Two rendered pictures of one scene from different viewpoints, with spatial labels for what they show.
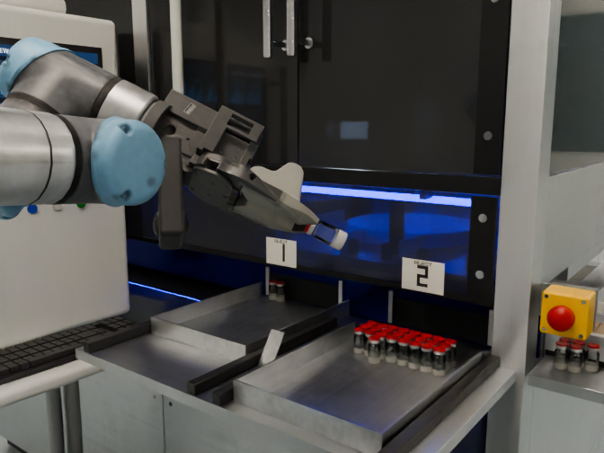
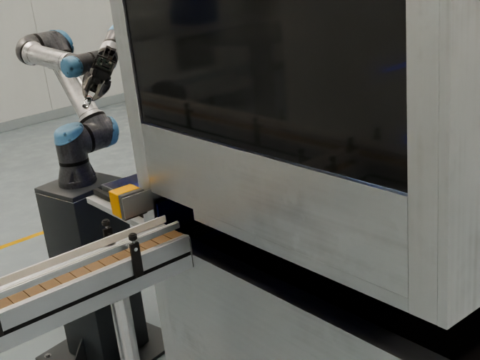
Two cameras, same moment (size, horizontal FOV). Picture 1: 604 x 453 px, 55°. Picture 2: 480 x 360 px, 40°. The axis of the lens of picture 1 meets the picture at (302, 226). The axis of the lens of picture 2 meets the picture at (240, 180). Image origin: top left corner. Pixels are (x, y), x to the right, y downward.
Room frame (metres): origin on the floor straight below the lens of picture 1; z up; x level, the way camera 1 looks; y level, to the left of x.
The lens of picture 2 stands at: (1.68, -1.99, 1.64)
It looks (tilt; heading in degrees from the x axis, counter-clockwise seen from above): 20 degrees down; 105
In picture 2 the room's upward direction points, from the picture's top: 6 degrees counter-clockwise
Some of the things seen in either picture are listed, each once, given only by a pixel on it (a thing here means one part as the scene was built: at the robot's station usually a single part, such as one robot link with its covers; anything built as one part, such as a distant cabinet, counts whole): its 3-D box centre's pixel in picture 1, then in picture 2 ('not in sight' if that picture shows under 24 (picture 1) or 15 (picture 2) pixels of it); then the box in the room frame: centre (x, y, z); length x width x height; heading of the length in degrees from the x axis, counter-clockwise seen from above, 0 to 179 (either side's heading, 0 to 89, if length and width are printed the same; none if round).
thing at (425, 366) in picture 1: (397, 350); not in sight; (0.98, -0.17, 0.90); 0.18 x 0.02 x 0.05; 52
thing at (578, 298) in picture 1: (568, 310); (127, 201); (0.93, -0.44, 1.00); 0.08 x 0.07 x 0.07; 143
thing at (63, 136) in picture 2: not in sight; (71, 141); (0.40, 0.26, 0.96); 0.13 x 0.12 x 0.14; 60
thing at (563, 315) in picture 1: (561, 317); not in sight; (0.89, -0.41, 0.99); 0.04 x 0.04 x 0.04; 53
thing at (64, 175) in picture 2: not in sight; (76, 170); (0.40, 0.25, 0.84); 0.15 x 0.15 x 0.10
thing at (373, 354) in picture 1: (374, 350); not in sight; (0.98, -0.13, 0.90); 0.02 x 0.02 x 0.05
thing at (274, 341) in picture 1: (253, 359); not in sight; (0.93, 0.08, 0.91); 0.14 x 0.03 x 0.06; 144
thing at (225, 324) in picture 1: (254, 315); not in sight; (1.19, 0.10, 0.90); 0.34 x 0.26 x 0.04; 143
